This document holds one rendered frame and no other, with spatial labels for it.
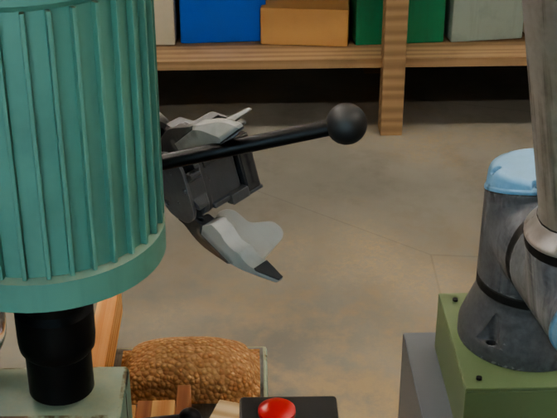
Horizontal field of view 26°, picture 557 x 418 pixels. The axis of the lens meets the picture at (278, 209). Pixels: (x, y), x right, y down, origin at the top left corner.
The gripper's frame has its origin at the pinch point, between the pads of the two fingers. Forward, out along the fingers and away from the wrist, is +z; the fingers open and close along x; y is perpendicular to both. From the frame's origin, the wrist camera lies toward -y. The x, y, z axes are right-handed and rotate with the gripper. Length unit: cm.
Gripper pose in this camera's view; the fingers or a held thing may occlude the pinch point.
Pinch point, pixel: (256, 211)
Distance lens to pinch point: 102.3
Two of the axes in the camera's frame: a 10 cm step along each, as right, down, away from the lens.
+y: 7.3, -4.6, 5.1
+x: 2.2, 8.6, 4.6
